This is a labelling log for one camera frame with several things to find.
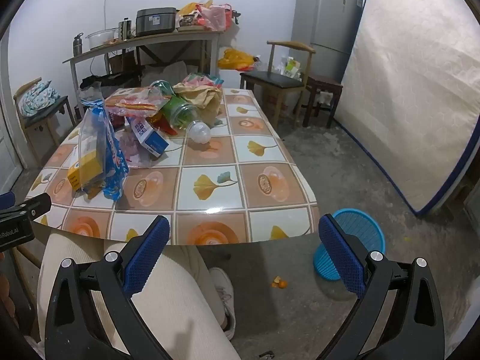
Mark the metal water bottle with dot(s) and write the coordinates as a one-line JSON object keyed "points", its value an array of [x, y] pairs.
{"points": [[77, 47]]}

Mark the white mattress with blue edge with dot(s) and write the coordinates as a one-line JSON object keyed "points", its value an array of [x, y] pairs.
{"points": [[405, 93]]}

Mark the wooden chair with cushion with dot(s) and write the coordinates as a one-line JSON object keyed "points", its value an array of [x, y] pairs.
{"points": [[48, 107]]}

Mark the white door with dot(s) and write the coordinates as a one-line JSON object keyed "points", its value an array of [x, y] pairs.
{"points": [[7, 150]]}

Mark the clear orange snack bag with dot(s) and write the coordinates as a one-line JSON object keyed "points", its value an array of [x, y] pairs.
{"points": [[131, 105]]}

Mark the orange peel scrap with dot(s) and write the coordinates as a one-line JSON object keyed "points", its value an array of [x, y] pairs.
{"points": [[280, 283]]}

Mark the blue white carton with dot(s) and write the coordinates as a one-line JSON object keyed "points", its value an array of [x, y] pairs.
{"points": [[150, 138]]}

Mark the wooden chair with black seat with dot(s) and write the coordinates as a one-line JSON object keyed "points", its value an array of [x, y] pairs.
{"points": [[272, 80]]}

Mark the teal pink snack packet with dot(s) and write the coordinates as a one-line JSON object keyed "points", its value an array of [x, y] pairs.
{"points": [[198, 79]]}

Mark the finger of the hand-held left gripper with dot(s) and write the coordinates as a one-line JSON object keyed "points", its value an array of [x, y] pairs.
{"points": [[6, 198], [35, 205]]}

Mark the white printed sack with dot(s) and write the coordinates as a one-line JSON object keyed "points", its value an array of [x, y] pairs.
{"points": [[273, 99]]}

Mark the dark wooden stool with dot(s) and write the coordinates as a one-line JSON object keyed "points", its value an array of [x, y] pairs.
{"points": [[324, 82]]}

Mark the blue plastic waste basket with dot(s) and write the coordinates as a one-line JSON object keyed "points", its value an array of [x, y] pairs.
{"points": [[360, 228]]}

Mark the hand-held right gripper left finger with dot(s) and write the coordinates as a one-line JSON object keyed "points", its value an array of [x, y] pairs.
{"points": [[148, 258]]}

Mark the black clothing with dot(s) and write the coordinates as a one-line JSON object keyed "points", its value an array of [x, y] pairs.
{"points": [[112, 80]]}

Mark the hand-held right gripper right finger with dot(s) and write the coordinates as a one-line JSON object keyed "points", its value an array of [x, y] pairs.
{"points": [[341, 258]]}

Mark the person's white shoe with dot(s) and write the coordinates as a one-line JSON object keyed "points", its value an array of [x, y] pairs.
{"points": [[223, 292]]}

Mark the yellow cardboard box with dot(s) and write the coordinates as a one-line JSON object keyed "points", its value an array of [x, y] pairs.
{"points": [[88, 165]]}

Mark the blue printed snack bag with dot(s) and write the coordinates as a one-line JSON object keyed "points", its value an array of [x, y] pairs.
{"points": [[114, 165]]}

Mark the clear plastic bowl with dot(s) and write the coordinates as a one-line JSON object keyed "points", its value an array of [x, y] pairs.
{"points": [[101, 37]]}

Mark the grey white cloth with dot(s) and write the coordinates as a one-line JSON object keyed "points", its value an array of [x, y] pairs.
{"points": [[165, 73]]}

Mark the silver refrigerator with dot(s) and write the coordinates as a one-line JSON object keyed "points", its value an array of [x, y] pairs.
{"points": [[326, 15]]}

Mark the floral cushion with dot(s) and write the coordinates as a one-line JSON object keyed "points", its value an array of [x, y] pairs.
{"points": [[37, 95]]}

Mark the table with patterned tablecloth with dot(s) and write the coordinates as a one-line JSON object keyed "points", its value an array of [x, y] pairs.
{"points": [[210, 180]]}

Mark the long grey side table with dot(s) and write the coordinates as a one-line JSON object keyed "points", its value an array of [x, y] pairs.
{"points": [[157, 37]]}

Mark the white packages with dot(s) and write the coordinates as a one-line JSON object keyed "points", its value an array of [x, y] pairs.
{"points": [[290, 67]]}

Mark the yellow plastic bag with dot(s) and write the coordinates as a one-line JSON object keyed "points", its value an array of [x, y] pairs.
{"points": [[234, 60]]}

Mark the metal canisters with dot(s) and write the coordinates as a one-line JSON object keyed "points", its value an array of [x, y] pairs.
{"points": [[125, 30]]}

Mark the pink plastic bag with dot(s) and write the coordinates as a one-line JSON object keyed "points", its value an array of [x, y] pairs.
{"points": [[215, 17]]}

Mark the crumpled clear plastic wrapper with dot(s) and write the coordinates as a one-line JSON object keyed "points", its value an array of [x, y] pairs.
{"points": [[92, 95]]}

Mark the beige paper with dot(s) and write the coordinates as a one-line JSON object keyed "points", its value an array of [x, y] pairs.
{"points": [[202, 99]]}

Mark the yellow packet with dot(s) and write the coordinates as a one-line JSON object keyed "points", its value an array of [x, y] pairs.
{"points": [[187, 8]]}

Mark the green plastic bottle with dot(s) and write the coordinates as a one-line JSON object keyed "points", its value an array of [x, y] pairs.
{"points": [[176, 110]]}

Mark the grey rice cooker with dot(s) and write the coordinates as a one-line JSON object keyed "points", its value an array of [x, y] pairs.
{"points": [[155, 22]]}

